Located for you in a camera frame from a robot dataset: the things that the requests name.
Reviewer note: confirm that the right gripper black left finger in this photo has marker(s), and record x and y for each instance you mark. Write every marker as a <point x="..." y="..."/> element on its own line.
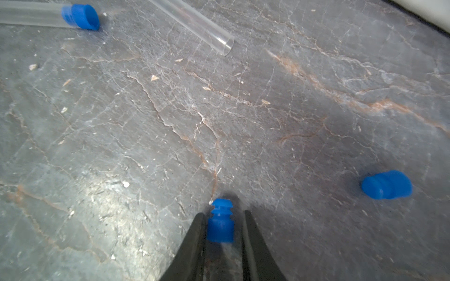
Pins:
<point x="189" y="261"/>

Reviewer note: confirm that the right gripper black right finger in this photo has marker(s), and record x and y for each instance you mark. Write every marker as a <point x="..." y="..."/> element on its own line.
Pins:
<point x="258" y="263"/>

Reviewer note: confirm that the blue stopper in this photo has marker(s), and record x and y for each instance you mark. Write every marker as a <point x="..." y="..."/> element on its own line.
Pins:
<point x="220" y="227"/>
<point x="388" y="185"/>
<point x="81" y="16"/>

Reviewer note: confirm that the clear test tube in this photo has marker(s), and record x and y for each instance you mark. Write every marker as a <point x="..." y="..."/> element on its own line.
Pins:
<point x="216" y="37"/>
<point x="33" y="14"/>

